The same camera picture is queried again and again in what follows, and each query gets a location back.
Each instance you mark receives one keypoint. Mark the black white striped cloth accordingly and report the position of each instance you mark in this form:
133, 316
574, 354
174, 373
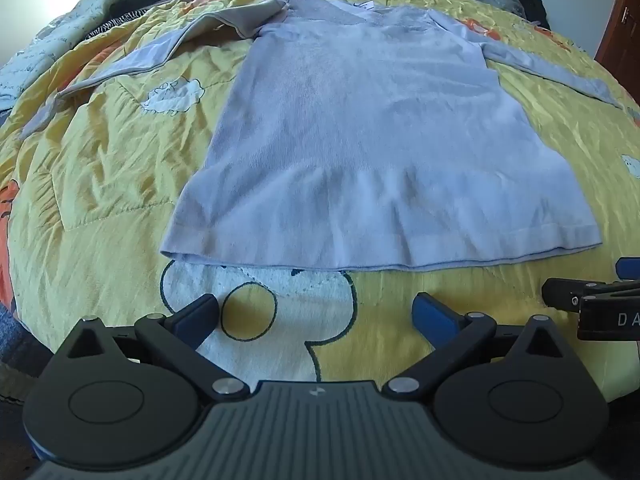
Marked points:
107, 25

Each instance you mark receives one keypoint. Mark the yellow cartoon print blanket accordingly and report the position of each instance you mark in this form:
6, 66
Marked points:
100, 185

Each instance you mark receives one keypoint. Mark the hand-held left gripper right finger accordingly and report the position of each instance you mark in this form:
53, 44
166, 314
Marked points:
432, 317

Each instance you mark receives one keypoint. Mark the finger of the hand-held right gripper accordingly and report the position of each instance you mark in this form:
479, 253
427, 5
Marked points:
630, 267
570, 292

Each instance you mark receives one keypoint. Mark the lavender knit sweater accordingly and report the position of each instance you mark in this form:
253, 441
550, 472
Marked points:
360, 160

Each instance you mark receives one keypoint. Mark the blue white printed quilt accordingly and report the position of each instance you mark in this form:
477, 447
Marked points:
45, 45

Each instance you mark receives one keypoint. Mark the brown wooden door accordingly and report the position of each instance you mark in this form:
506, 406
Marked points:
622, 40

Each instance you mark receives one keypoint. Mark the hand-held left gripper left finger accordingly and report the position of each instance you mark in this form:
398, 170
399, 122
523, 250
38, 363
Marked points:
197, 317

